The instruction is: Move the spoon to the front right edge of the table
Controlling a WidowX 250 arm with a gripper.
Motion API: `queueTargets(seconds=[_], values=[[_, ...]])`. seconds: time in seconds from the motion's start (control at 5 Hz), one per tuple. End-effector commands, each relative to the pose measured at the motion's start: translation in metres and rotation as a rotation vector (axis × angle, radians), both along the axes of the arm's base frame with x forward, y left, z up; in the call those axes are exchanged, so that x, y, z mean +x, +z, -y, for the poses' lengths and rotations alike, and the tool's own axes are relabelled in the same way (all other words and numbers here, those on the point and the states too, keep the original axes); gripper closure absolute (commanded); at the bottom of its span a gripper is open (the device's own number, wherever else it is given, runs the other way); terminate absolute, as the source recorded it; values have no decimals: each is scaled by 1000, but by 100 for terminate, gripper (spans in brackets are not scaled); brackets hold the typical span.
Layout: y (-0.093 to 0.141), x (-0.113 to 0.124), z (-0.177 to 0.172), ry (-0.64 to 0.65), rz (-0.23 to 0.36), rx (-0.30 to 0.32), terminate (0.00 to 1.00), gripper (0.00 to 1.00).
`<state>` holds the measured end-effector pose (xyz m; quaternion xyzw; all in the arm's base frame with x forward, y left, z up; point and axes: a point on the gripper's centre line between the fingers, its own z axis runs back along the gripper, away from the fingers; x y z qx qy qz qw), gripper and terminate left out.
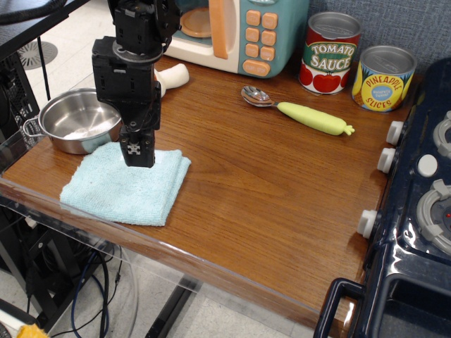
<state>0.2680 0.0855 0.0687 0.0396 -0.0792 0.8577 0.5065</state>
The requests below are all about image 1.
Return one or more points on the black side desk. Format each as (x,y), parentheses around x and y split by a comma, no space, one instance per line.
(21,23)

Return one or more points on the pineapple slices can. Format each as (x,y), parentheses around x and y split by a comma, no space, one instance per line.
(383,77)

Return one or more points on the dark blue toy stove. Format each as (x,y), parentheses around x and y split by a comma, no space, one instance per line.
(406,287)

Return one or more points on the light blue folded cloth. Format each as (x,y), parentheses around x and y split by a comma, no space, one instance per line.
(104,186)

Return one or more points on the black table leg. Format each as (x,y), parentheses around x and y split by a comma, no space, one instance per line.
(165,320)

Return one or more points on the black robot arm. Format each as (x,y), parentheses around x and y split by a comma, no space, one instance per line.
(144,29)

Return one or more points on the yellow object at floor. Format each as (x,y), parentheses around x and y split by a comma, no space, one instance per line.
(31,331)

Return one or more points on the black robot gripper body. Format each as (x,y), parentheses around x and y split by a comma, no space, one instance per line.
(129,87)

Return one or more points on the teal toy microwave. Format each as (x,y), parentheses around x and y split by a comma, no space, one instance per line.
(252,38)

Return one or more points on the plush brown mushroom toy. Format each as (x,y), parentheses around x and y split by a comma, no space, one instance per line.
(171,78)

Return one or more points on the tomato sauce can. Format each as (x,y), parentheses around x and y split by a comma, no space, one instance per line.
(330,46)

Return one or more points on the small stainless steel pot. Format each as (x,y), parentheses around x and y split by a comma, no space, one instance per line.
(76,122)

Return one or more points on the spoon with green carrot handle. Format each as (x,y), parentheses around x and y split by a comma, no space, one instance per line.
(312,118)

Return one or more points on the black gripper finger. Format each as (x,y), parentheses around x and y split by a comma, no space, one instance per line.
(130,147)
(147,148)

